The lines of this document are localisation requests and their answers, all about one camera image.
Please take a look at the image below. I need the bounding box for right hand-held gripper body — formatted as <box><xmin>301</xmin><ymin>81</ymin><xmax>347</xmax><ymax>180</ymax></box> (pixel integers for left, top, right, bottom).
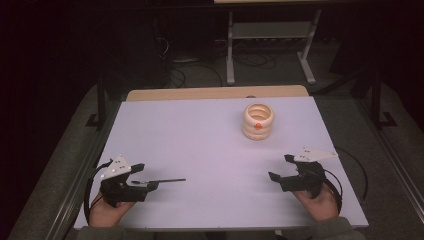
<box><xmin>281</xmin><ymin>146</ymin><xmax>339</xmax><ymax>200</ymax></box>

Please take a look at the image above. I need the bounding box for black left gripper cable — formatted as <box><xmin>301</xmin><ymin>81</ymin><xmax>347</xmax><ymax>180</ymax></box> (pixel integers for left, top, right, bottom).
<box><xmin>83</xmin><ymin>159</ymin><xmax>114</xmax><ymax>225</ymax></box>

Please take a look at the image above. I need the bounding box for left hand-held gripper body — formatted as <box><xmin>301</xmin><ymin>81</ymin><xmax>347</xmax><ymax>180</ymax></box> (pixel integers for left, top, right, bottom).
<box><xmin>99</xmin><ymin>154</ymin><xmax>149</xmax><ymax>208</ymax></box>

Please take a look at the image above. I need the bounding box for black metal stand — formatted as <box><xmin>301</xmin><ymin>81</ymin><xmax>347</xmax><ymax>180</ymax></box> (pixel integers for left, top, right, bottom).
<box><xmin>369</xmin><ymin>69</ymin><xmax>398</xmax><ymax>130</ymax></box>
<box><xmin>85</xmin><ymin>75</ymin><xmax>108</xmax><ymax>130</ymax></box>

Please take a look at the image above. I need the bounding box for person's left hand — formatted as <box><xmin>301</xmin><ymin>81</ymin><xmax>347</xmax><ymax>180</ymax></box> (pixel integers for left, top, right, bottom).
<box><xmin>88</xmin><ymin>194</ymin><xmax>136</xmax><ymax>229</ymax></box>

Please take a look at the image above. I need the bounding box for cream ribbed pen holder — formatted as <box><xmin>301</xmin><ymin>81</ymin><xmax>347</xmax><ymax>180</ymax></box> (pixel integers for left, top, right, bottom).
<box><xmin>241</xmin><ymin>102</ymin><xmax>275</xmax><ymax>141</ymax></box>

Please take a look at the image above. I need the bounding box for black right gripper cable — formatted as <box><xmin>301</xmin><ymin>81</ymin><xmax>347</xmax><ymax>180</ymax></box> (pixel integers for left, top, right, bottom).
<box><xmin>323</xmin><ymin>146</ymin><xmax>370</xmax><ymax>215</ymax></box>

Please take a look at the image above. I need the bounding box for black pen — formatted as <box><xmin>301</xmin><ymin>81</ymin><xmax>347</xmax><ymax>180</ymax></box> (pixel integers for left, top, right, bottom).
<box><xmin>131</xmin><ymin>178</ymin><xmax>187</xmax><ymax>185</ymax></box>

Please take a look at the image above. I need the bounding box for person's right hand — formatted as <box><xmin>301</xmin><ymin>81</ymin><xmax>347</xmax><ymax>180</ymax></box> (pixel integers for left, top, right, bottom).
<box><xmin>292</xmin><ymin>185</ymin><xmax>340</xmax><ymax>223</ymax></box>

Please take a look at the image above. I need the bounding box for black floor cable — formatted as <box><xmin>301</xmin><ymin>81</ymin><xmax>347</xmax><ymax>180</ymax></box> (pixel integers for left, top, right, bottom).
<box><xmin>168</xmin><ymin>59</ymin><xmax>224</xmax><ymax>89</ymax></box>

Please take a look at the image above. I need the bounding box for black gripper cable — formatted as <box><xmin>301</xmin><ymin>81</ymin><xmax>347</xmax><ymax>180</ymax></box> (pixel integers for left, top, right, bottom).
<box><xmin>323</xmin><ymin>146</ymin><xmax>370</xmax><ymax>215</ymax></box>
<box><xmin>83</xmin><ymin>159</ymin><xmax>114</xmax><ymax>225</ymax></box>

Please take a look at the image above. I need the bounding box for grey metal desk frame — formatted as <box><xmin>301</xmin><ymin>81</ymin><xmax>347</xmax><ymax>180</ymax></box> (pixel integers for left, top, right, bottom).
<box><xmin>225</xmin><ymin>9</ymin><xmax>323</xmax><ymax>86</ymax></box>

